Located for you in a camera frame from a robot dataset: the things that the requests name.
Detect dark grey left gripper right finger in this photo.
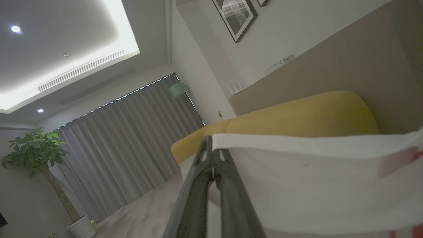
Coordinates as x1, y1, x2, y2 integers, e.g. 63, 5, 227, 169
214, 149, 267, 238

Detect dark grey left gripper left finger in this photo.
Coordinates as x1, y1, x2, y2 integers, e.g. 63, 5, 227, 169
162, 135, 215, 238

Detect red shorts with white lining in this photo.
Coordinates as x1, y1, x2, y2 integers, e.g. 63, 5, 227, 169
180, 127, 423, 238

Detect grey pleated curtain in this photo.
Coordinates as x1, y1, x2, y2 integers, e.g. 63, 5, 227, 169
55, 73, 205, 220

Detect white ribbed plant pot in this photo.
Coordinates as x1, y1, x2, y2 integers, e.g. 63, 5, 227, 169
67, 214, 98, 238

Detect white ribbed ledge item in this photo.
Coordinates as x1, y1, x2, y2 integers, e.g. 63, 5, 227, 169
228, 78, 248, 95

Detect green leafy indoor tree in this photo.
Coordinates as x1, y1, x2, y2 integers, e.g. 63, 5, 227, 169
1, 127, 81, 223

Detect long white ceiling air vent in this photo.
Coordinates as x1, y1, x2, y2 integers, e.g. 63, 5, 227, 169
37, 50, 126, 92

